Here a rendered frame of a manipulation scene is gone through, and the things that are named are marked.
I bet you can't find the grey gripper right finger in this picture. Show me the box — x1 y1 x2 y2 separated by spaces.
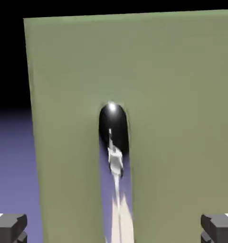
200 213 228 243

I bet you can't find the olive green cabinet door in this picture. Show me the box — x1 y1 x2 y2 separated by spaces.
23 9 228 243

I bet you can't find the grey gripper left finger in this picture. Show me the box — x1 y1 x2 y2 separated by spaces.
0 213 28 243

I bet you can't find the shiny dark curved metal handle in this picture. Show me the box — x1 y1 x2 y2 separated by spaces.
98 102 135 243

